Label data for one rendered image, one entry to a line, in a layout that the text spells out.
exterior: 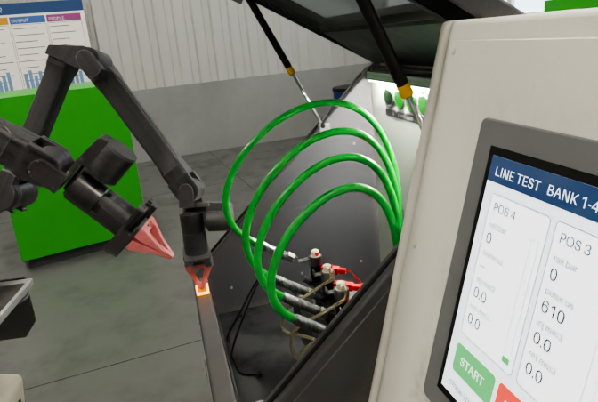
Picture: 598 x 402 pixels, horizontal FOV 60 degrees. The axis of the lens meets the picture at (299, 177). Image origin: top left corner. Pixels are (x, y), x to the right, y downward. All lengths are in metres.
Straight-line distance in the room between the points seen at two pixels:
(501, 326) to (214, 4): 7.25
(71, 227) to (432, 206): 3.88
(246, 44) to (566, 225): 7.37
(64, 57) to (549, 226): 1.11
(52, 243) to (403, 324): 3.85
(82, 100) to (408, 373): 3.73
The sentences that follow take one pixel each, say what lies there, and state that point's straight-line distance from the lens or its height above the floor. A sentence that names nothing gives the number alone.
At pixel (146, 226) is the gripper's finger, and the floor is 1.25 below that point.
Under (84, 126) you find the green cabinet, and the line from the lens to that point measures 4.24.
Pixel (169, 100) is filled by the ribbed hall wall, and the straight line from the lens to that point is 7.51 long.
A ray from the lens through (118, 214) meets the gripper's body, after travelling 0.90.
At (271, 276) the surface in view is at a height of 1.19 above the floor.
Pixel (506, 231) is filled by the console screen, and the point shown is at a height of 1.34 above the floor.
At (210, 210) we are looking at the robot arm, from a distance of 1.24.
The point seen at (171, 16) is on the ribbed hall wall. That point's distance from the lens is 7.56.
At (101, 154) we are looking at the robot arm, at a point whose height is 1.39.
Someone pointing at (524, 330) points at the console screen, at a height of 1.27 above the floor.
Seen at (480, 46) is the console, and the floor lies 1.52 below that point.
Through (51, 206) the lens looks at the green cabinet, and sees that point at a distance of 4.33.
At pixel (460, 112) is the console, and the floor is 1.44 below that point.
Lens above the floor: 1.55
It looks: 16 degrees down
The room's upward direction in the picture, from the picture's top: 5 degrees counter-clockwise
